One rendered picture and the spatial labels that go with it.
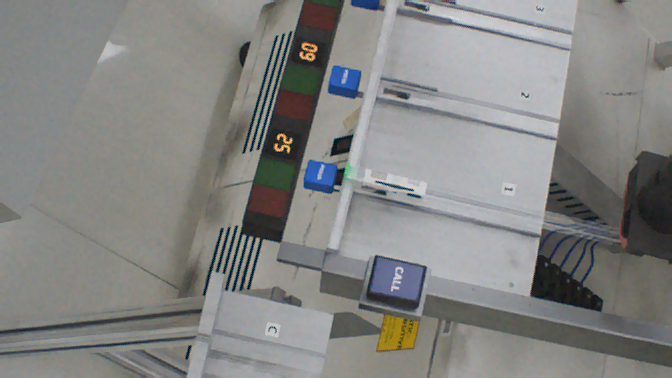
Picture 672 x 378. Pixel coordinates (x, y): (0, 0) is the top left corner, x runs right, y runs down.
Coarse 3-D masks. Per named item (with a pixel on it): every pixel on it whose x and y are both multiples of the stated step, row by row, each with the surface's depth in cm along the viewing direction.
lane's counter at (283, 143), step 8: (272, 128) 135; (272, 136) 135; (280, 136) 135; (288, 136) 135; (296, 136) 135; (272, 144) 135; (280, 144) 135; (288, 144) 135; (296, 144) 135; (272, 152) 134; (280, 152) 134; (288, 152) 134; (296, 152) 134
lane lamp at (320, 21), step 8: (304, 8) 141; (312, 8) 142; (320, 8) 142; (328, 8) 142; (304, 16) 141; (312, 16) 141; (320, 16) 141; (328, 16) 141; (304, 24) 141; (312, 24) 141; (320, 24) 141; (328, 24) 141
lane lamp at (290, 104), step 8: (280, 96) 137; (288, 96) 137; (296, 96) 137; (304, 96) 137; (280, 104) 137; (288, 104) 137; (296, 104) 137; (304, 104) 137; (312, 104) 137; (280, 112) 136; (288, 112) 136; (296, 112) 136; (304, 112) 136; (304, 120) 136
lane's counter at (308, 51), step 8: (296, 40) 140; (304, 40) 140; (296, 48) 139; (304, 48) 139; (312, 48) 140; (320, 48) 140; (296, 56) 139; (304, 56) 139; (312, 56) 139; (320, 56) 139; (312, 64) 139; (320, 64) 139
